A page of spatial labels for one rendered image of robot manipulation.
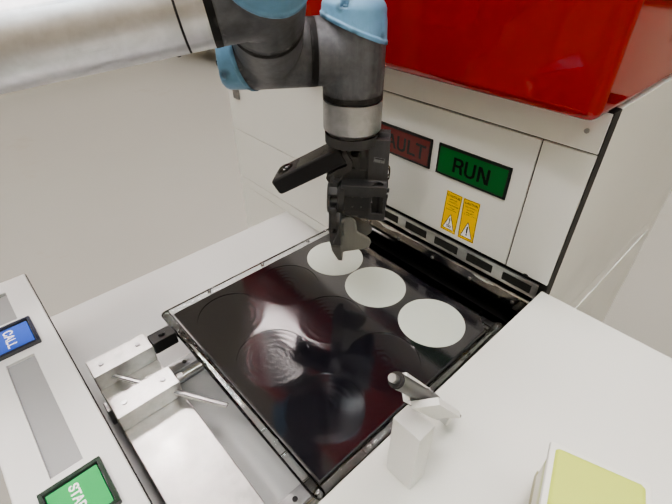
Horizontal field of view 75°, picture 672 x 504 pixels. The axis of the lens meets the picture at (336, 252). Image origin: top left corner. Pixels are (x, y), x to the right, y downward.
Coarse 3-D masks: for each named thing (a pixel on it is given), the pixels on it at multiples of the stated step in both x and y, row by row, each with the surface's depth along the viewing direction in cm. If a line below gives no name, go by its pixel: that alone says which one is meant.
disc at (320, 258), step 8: (312, 248) 81; (320, 248) 81; (328, 248) 81; (312, 256) 79; (320, 256) 79; (328, 256) 79; (344, 256) 79; (352, 256) 79; (360, 256) 79; (312, 264) 77; (320, 264) 77; (328, 264) 77; (336, 264) 77; (344, 264) 77; (352, 264) 77; (360, 264) 77; (320, 272) 76; (328, 272) 76; (336, 272) 76; (344, 272) 76
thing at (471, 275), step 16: (384, 224) 80; (400, 240) 78; (416, 240) 76; (384, 256) 84; (432, 256) 74; (448, 256) 72; (416, 272) 80; (448, 272) 73; (464, 272) 70; (480, 272) 69; (448, 288) 76; (480, 288) 69; (496, 288) 67; (512, 288) 66; (464, 304) 73; (512, 304) 66; (496, 320) 70
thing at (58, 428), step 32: (0, 288) 63; (0, 320) 59; (32, 320) 58; (32, 352) 54; (64, 352) 54; (0, 384) 50; (32, 384) 51; (64, 384) 50; (0, 416) 47; (32, 416) 47; (64, 416) 47; (96, 416) 47; (0, 448) 44; (32, 448) 44; (64, 448) 44; (96, 448) 44; (32, 480) 42; (128, 480) 42
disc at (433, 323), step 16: (416, 304) 69; (432, 304) 69; (448, 304) 69; (400, 320) 67; (416, 320) 67; (432, 320) 67; (448, 320) 67; (416, 336) 64; (432, 336) 64; (448, 336) 64
